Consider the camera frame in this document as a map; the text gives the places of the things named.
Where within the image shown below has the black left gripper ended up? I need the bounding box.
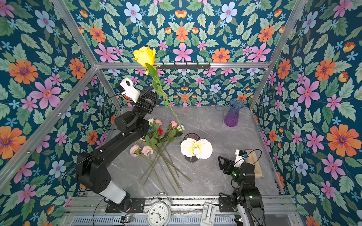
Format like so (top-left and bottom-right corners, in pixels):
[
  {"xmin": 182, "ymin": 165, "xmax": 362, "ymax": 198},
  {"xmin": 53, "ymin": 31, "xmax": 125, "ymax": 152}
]
[{"xmin": 129, "ymin": 85, "xmax": 157, "ymax": 123}]

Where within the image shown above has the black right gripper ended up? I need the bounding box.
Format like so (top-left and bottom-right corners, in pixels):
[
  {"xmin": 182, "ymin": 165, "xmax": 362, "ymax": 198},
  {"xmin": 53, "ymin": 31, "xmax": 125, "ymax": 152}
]
[{"xmin": 218, "ymin": 156, "xmax": 245, "ymax": 189}]

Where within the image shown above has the cream double-bloom flower stem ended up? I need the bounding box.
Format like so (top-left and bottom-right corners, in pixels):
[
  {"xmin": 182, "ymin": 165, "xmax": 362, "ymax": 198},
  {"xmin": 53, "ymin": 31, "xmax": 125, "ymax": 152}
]
[{"xmin": 194, "ymin": 139, "xmax": 213, "ymax": 160}]

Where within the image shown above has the yellow rose stem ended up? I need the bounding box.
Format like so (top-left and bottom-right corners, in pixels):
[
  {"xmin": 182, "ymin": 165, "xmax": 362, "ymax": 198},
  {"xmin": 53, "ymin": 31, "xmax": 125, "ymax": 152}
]
[{"xmin": 133, "ymin": 47, "xmax": 186, "ymax": 135}]

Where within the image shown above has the dark pink ribbed glass vase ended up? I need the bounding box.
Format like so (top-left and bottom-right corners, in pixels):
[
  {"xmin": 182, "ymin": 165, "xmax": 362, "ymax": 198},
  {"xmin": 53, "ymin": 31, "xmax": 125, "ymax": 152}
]
[{"xmin": 180, "ymin": 133, "xmax": 200, "ymax": 163}]

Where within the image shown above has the pink rose stem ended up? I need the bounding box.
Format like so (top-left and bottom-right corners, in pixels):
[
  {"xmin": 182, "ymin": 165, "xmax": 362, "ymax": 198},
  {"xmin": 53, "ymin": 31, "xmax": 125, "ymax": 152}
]
[{"xmin": 140, "ymin": 119, "xmax": 183, "ymax": 182}]

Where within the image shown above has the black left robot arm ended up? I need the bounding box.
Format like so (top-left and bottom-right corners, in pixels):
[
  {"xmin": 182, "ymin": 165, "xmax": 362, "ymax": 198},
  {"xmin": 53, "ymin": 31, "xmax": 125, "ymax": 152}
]
[{"xmin": 75, "ymin": 87, "xmax": 159, "ymax": 212}]

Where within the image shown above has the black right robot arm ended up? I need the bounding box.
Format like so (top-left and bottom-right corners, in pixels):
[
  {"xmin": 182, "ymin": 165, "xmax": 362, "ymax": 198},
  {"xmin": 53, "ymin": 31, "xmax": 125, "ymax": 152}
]
[{"xmin": 218, "ymin": 156, "xmax": 266, "ymax": 226}]

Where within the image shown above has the pile of artificial flowers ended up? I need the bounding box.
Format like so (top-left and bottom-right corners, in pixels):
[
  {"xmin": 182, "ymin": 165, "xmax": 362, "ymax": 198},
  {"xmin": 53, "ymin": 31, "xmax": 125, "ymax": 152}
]
[{"xmin": 130, "ymin": 118, "xmax": 192, "ymax": 194}]

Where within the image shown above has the purple ribbed glass vase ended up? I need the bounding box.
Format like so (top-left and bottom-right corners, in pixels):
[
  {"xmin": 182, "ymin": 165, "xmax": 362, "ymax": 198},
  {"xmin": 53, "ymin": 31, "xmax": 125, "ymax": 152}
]
[{"xmin": 224, "ymin": 98, "xmax": 245, "ymax": 127}]

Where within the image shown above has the beige cloth roll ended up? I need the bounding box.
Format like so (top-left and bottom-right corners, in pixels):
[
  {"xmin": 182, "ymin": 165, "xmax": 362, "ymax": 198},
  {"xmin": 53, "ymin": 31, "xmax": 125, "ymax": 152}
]
[{"xmin": 246, "ymin": 149, "xmax": 263, "ymax": 178}]

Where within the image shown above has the clear glass cup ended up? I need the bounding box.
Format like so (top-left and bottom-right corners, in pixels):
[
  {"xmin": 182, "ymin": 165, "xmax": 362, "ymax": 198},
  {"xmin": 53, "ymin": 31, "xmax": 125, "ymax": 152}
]
[{"xmin": 215, "ymin": 105, "xmax": 226, "ymax": 123}]

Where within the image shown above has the white twin-bell alarm clock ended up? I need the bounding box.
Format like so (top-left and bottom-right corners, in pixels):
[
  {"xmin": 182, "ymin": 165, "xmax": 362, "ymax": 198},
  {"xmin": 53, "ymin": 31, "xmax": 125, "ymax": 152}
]
[{"xmin": 147, "ymin": 193, "xmax": 172, "ymax": 226}]

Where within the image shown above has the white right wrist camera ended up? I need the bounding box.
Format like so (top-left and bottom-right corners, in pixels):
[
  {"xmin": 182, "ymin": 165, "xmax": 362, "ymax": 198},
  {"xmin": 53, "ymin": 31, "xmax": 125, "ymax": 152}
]
[{"xmin": 234, "ymin": 149, "xmax": 248, "ymax": 167}]

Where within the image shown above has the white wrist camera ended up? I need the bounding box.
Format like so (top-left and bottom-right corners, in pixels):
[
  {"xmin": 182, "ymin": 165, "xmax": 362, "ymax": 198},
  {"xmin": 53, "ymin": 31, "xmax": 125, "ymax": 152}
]
[
  {"xmin": 234, "ymin": 149, "xmax": 248, "ymax": 167},
  {"xmin": 116, "ymin": 78, "xmax": 140, "ymax": 103}
]

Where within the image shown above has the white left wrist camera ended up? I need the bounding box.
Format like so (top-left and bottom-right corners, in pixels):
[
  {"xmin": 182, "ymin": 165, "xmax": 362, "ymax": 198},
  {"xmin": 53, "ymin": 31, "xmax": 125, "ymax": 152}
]
[{"xmin": 116, "ymin": 78, "xmax": 140, "ymax": 103}]

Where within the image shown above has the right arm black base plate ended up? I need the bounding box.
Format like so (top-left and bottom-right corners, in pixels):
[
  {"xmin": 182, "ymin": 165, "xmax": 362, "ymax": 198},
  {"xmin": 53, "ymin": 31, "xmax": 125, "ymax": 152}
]
[{"xmin": 218, "ymin": 196, "xmax": 238, "ymax": 213}]

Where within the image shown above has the black hook rail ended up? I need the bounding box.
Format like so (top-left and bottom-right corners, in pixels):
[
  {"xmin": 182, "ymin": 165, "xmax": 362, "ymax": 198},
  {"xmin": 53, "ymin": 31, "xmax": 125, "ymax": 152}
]
[{"xmin": 155, "ymin": 62, "xmax": 211, "ymax": 70}]

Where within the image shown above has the white plastic clip bracket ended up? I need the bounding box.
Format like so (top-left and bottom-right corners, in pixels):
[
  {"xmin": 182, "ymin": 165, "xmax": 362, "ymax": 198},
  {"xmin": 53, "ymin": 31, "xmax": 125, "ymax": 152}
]
[{"xmin": 200, "ymin": 202, "xmax": 216, "ymax": 226}]

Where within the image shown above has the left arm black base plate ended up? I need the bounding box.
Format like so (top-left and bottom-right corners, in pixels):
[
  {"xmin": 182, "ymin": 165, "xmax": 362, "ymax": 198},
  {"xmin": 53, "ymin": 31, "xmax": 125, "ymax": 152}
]
[{"xmin": 105, "ymin": 197, "xmax": 146, "ymax": 213}]

